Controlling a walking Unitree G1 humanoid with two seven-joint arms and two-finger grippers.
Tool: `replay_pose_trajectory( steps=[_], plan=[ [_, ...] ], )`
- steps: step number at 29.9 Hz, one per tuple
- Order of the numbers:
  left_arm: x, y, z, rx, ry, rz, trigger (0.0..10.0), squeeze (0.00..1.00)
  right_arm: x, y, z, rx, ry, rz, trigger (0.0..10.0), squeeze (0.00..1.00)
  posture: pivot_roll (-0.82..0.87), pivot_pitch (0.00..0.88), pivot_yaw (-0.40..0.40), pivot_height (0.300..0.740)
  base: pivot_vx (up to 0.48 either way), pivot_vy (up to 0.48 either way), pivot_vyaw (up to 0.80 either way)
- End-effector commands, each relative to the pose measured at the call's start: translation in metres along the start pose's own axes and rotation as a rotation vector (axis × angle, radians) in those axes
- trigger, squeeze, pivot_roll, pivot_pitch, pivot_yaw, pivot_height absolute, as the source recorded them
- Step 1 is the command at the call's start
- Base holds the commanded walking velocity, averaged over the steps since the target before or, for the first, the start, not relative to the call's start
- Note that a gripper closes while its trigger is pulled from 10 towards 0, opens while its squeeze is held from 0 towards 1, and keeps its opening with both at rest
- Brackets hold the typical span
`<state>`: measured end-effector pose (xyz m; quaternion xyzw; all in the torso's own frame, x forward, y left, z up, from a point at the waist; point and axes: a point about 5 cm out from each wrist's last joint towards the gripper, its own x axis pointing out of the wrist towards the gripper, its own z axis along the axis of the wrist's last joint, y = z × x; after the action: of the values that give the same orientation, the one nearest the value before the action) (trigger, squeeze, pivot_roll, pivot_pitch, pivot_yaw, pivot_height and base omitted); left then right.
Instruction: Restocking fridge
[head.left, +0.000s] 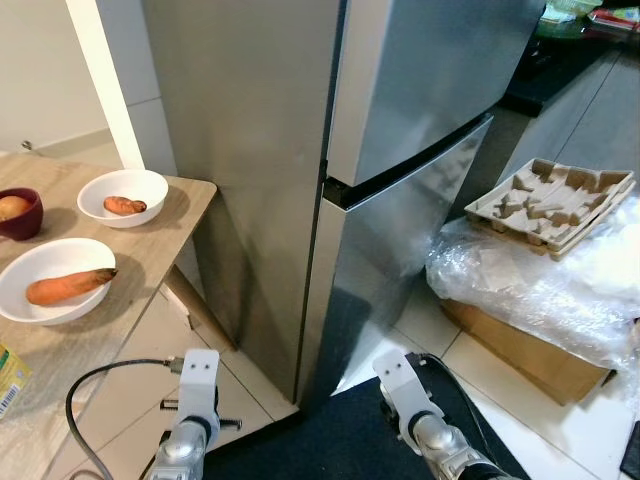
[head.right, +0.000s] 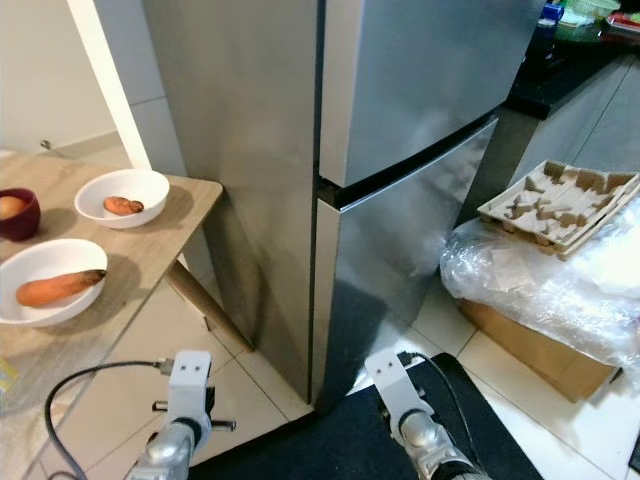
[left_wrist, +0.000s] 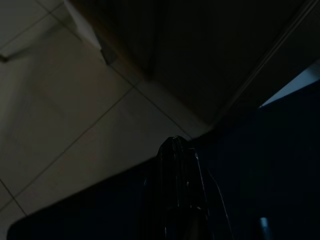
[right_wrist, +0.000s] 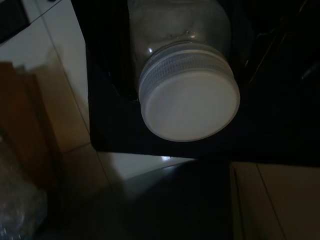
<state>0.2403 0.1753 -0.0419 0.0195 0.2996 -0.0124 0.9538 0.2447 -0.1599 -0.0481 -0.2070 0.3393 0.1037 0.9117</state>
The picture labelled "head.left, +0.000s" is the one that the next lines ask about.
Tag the grey kitchen cabinet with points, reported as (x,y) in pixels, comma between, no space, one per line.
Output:
(590,120)

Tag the brown cardboard box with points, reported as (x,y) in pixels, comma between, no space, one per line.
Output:
(530,355)

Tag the long orange carrot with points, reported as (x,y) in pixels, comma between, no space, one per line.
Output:
(65,288)

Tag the green food pack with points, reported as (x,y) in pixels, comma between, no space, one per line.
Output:
(565,15)

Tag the brown moulded pulp tray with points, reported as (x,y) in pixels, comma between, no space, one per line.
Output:
(540,205)

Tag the round yellow onion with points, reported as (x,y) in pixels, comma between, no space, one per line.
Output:
(14,207)

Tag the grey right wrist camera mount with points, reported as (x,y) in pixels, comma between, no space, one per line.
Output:
(400,380)

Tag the red rimmed food container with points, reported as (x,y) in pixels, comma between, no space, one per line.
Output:
(615,18)

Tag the steel freezer door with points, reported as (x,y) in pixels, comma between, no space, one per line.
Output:
(430,70)

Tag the light wooden dining table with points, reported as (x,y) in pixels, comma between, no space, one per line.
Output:
(140,250)

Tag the large white oval bowl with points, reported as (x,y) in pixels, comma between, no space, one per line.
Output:
(40,255)

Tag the black kitchen counter top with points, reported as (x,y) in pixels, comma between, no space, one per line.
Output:
(560,75)

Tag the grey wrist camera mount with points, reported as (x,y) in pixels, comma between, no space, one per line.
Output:
(400,380)
(200,375)

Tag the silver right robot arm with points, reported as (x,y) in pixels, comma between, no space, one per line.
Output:
(450,455)

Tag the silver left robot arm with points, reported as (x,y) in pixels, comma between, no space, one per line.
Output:
(185,450)

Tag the steel fridge cabinet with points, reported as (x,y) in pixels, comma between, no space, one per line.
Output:
(240,120)

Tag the dark red cup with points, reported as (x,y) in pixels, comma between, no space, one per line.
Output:
(25,225)

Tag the small white bowl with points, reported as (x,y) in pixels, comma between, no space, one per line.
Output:
(140,185)

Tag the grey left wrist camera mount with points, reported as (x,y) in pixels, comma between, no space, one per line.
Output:
(200,375)

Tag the clear plastic wrap bundle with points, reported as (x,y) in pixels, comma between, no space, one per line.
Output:
(530,290)

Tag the steel fridge door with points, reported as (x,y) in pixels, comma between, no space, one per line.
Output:
(390,260)

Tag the short orange carrot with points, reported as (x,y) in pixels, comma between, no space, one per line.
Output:
(122,206)

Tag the black floor mat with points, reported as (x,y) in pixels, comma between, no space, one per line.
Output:
(330,440)

